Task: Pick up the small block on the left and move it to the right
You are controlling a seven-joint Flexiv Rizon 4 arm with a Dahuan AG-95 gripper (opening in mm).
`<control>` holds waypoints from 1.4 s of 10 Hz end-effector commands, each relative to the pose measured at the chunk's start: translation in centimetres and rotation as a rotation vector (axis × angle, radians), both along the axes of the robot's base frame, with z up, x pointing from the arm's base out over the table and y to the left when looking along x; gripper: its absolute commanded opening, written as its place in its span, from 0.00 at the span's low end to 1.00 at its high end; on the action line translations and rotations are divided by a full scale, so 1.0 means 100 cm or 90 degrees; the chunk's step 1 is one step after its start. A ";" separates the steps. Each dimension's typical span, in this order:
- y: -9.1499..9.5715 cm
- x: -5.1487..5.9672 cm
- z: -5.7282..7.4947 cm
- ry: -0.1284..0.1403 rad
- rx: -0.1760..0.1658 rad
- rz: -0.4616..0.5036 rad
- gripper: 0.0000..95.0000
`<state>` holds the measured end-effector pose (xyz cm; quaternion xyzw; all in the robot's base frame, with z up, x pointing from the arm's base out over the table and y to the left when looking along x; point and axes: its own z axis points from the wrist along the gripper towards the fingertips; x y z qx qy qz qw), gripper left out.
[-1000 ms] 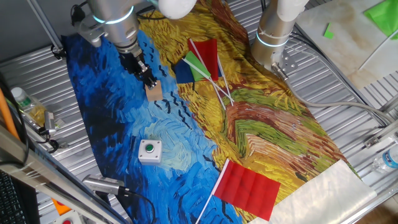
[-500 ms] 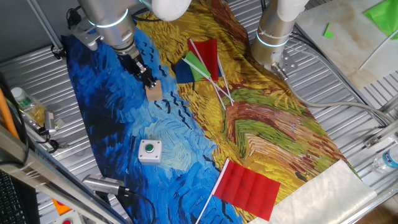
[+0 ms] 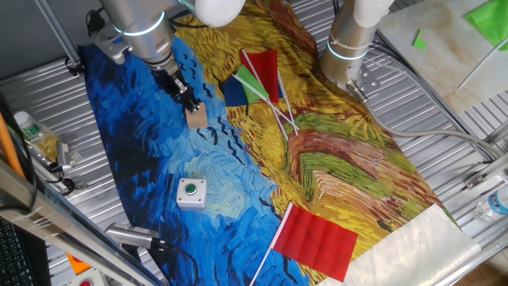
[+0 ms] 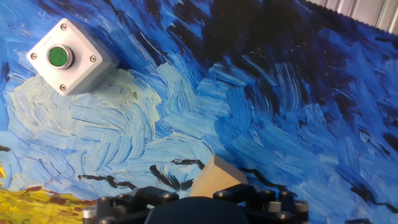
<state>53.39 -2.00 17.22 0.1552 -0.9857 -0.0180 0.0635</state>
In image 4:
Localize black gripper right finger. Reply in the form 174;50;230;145
213;183;310;224

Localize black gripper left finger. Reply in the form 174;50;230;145
81;185;180;224

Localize light wooden block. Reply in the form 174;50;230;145
189;154;249;198

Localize painted landscape print cloth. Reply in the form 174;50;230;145
0;0;398;224

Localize grey box green push button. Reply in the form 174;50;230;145
26;17;120;96

